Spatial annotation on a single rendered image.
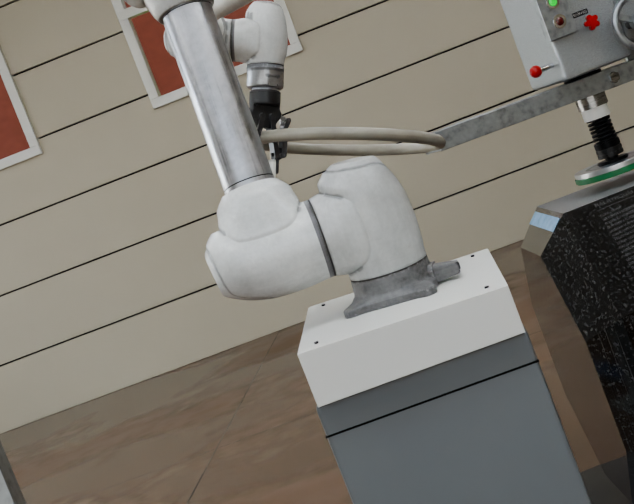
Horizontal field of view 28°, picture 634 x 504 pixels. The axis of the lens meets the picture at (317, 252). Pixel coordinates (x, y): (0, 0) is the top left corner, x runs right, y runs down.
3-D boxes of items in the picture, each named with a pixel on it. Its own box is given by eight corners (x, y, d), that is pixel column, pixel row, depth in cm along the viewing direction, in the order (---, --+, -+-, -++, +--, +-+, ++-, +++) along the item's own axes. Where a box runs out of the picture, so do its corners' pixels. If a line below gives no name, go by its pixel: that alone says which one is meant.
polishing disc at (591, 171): (561, 186, 330) (559, 181, 330) (601, 164, 344) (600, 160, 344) (629, 166, 314) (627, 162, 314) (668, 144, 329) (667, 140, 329)
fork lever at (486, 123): (648, 72, 342) (642, 54, 342) (684, 61, 323) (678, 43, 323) (421, 156, 327) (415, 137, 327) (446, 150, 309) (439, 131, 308)
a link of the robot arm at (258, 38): (288, 69, 307) (235, 68, 307) (289, 6, 307) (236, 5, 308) (286, 62, 296) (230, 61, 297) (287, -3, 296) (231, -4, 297)
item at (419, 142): (411, 158, 342) (411, 147, 342) (474, 143, 295) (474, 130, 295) (233, 152, 331) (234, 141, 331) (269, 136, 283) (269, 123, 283)
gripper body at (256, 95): (255, 86, 296) (255, 125, 296) (287, 89, 301) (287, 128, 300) (242, 90, 303) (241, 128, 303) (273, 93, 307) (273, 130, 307)
